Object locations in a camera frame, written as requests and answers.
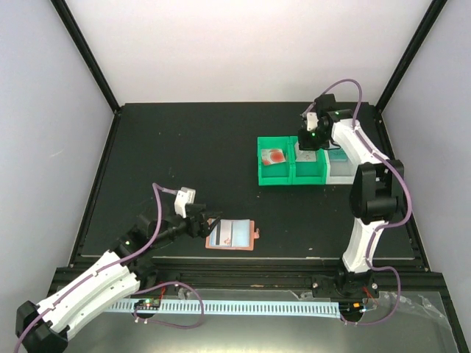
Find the black aluminium rail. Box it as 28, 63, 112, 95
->
54, 257, 446, 295

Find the left black frame post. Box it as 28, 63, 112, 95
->
49, 0, 122, 115

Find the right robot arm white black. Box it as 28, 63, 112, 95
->
298, 93, 404, 297

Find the white slotted cable duct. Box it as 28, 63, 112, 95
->
105, 299, 340, 318

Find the black frame post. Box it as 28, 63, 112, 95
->
375, 0, 447, 113
49, 0, 122, 115

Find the right circuit board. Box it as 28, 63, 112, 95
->
339, 302, 369, 315

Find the left circuit board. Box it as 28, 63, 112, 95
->
134, 299, 160, 310

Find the brown leather card holder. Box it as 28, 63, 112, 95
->
205, 219, 260, 251

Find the left green bin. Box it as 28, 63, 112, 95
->
257, 136, 294, 186

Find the teal card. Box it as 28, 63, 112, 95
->
327, 149, 348, 163

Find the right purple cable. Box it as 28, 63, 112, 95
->
301, 78, 413, 327

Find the right black frame post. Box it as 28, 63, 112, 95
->
375, 0, 447, 113

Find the middle green bin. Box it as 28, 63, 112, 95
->
289, 136, 327, 185

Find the white bin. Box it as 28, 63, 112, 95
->
325, 150, 357, 185

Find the magnetic stripe card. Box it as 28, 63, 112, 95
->
210, 220, 237, 247
295, 150, 317, 163

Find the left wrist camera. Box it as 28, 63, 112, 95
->
174, 187, 196, 218

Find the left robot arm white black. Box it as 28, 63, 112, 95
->
13, 204, 221, 352

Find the green bin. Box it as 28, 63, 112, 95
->
257, 136, 294, 186
289, 136, 327, 185

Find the circuit board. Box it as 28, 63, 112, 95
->
134, 299, 160, 310
339, 302, 369, 315

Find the red circle card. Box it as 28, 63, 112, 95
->
260, 149, 287, 166

